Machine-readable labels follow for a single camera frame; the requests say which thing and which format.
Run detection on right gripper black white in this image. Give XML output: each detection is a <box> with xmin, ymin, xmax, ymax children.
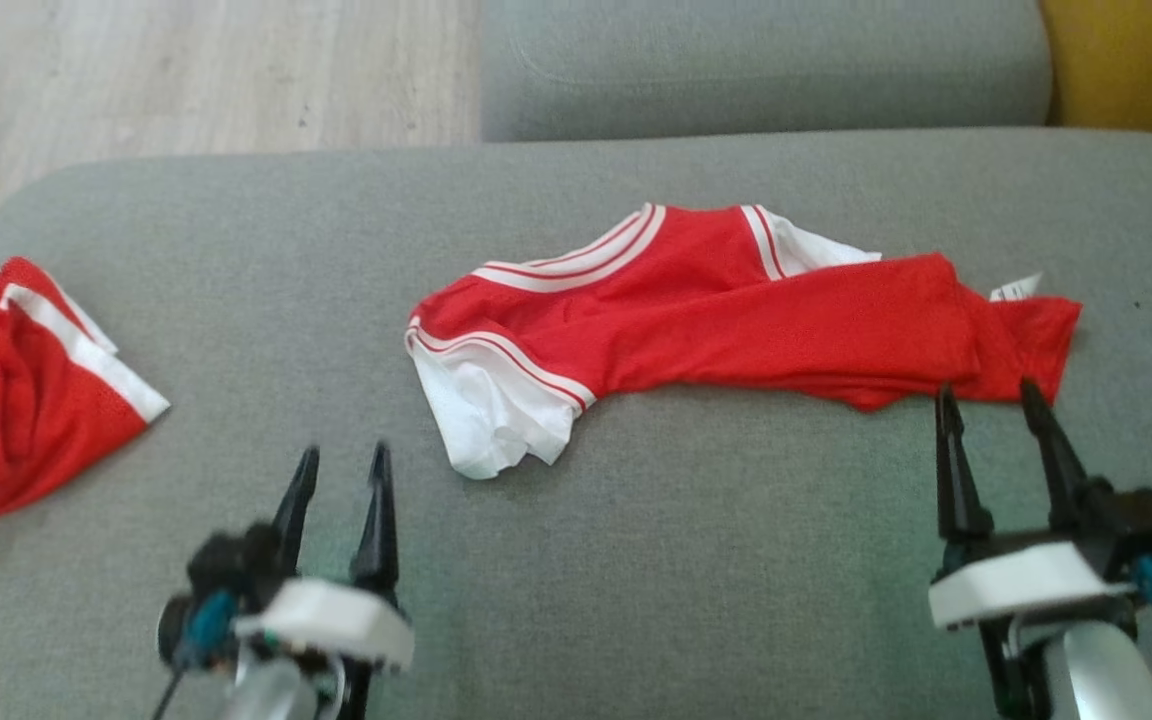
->
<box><xmin>928</xmin><ymin>377</ymin><xmax>1152</xmax><ymax>641</ymax></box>

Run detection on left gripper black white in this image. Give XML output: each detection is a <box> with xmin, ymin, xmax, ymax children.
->
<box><xmin>158</xmin><ymin>441</ymin><xmax>415</xmax><ymax>691</ymax></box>

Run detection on red jersey with white trim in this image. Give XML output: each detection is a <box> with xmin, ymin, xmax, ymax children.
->
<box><xmin>404</xmin><ymin>203</ymin><xmax>1083</xmax><ymax>481</ymax></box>

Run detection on large grey sofa seat cushion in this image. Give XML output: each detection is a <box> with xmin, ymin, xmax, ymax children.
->
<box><xmin>0</xmin><ymin>127</ymin><xmax>1152</xmax><ymax>720</ymax></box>

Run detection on red shorts with white stripe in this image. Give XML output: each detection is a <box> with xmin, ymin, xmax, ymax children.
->
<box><xmin>0</xmin><ymin>256</ymin><xmax>171</xmax><ymax>537</ymax></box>

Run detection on yellow sofa backrest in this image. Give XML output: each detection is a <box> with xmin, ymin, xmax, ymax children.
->
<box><xmin>1040</xmin><ymin>0</ymin><xmax>1152</xmax><ymax>148</ymax></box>

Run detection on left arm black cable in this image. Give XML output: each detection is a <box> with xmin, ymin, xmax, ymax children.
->
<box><xmin>151</xmin><ymin>668</ymin><xmax>187</xmax><ymax>720</ymax></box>

